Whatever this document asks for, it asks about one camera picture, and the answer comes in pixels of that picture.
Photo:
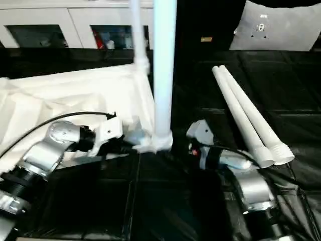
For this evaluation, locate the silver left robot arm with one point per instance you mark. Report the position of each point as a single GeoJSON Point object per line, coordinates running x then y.
{"type": "Point", "coordinates": [45, 150]}

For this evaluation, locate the white plastic table top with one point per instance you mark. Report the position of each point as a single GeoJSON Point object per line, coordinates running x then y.
{"type": "Point", "coordinates": [75, 95]}

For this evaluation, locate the white plastic table leg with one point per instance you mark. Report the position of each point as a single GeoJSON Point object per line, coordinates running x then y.
{"type": "Point", "coordinates": [256, 118]}
{"type": "Point", "coordinates": [138, 30]}
{"type": "Point", "coordinates": [235, 108]}
{"type": "Point", "coordinates": [164, 60]}

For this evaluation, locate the black work mat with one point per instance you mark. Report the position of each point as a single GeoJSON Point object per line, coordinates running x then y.
{"type": "Point", "coordinates": [165, 201]}

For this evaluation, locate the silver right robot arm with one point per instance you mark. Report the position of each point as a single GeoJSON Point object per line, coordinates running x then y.
{"type": "Point", "coordinates": [253, 191]}

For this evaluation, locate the black cabinet with gold label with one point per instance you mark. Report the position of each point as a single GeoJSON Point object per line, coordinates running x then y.
{"type": "Point", "coordinates": [210, 20]}

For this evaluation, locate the white cabinet with glass doors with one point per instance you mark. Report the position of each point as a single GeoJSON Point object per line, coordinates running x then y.
{"type": "Point", "coordinates": [75, 15]}

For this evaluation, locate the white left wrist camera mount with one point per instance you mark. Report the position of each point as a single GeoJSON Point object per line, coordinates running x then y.
{"type": "Point", "coordinates": [108, 131]}

